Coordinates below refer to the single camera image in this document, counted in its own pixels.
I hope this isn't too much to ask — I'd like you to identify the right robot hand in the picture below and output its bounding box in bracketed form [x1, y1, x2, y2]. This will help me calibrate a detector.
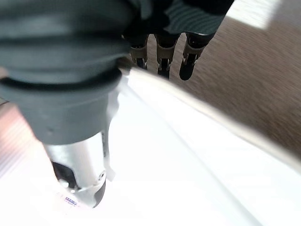
[0, 0, 235, 209]

